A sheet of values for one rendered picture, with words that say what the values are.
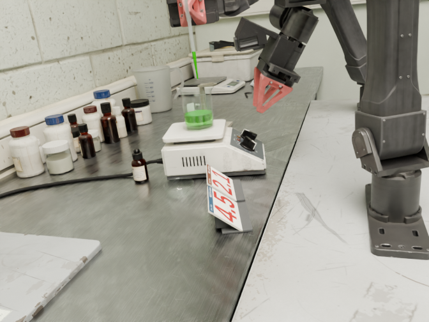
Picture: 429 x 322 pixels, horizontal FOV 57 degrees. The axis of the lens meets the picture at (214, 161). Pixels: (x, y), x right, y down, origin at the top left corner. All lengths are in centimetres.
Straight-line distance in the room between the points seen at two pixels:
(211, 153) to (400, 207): 35
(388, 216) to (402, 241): 5
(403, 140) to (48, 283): 49
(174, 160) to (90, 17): 78
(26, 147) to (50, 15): 46
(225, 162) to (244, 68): 112
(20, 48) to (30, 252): 66
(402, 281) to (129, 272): 33
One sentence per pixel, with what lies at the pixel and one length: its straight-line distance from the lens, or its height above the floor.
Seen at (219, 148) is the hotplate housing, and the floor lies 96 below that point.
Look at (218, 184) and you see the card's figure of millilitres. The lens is 68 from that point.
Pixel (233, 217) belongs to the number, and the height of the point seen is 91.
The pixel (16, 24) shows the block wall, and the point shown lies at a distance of 117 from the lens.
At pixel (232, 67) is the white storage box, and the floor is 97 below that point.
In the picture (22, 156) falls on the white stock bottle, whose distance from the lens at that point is 97.
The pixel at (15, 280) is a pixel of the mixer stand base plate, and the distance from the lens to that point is 58.
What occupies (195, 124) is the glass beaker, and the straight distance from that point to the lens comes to 78.
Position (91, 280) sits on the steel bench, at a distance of 55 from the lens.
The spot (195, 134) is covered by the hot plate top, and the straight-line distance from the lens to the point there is 77.
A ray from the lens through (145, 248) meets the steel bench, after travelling 58.
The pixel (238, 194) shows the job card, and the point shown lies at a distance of 69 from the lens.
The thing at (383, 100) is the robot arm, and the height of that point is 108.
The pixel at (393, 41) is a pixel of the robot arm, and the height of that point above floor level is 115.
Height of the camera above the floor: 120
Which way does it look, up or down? 20 degrees down
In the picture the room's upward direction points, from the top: 6 degrees counter-clockwise
